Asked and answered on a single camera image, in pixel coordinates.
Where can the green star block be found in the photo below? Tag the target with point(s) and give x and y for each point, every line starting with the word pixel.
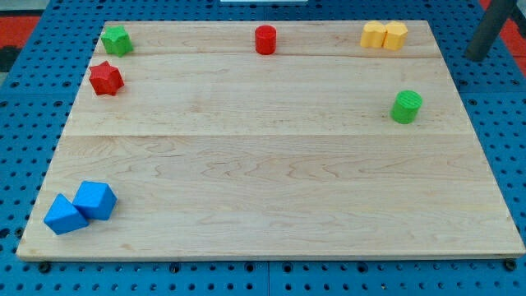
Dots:
pixel 116 41

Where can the yellow heart block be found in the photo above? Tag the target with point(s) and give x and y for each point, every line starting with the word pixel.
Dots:
pixel 373 35

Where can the blue triangular block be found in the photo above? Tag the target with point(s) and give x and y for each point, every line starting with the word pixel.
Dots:
pixel 62 217

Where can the green cylinder block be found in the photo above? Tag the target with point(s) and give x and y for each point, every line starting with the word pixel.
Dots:
pixel 405 107

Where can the red star block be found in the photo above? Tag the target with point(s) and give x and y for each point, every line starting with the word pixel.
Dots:
pixel 105 79

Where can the blue cube block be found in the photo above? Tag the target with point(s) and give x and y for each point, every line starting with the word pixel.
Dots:
pixel 95 200

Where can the light wooden board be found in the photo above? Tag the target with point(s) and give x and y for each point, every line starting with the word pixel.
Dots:
pixel 218 153

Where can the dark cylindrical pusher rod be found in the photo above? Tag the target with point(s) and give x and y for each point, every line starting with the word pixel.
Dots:
pixel 494 18

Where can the red cylinder block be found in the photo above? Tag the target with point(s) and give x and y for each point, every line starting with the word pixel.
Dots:
pixel 265 39

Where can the yellow hexagon block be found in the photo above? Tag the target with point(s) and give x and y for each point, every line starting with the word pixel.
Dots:
pixel 395 35

